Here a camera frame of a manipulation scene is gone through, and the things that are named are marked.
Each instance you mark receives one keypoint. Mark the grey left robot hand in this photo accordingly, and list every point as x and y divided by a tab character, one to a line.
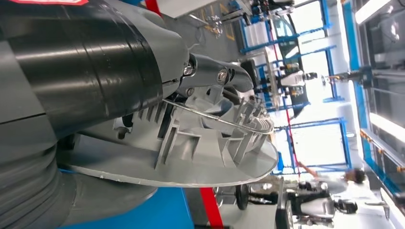
79	63

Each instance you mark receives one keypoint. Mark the white desk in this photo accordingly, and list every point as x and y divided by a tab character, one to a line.
183	6

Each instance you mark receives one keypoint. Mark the red barrier belt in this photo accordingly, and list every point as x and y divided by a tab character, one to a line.
210	208

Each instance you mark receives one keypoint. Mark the black round stool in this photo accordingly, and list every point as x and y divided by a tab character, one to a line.
242	197

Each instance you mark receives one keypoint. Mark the white and black humanoid robot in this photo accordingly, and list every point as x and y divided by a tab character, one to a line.
316	205

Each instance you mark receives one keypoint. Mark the person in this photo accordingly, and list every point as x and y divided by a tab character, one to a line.
332	183

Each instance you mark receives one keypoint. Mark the ceiling light strip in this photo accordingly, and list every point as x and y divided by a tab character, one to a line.
373	11
387	128

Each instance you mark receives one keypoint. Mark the blue background frame rack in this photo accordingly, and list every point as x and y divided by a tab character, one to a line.
345	145

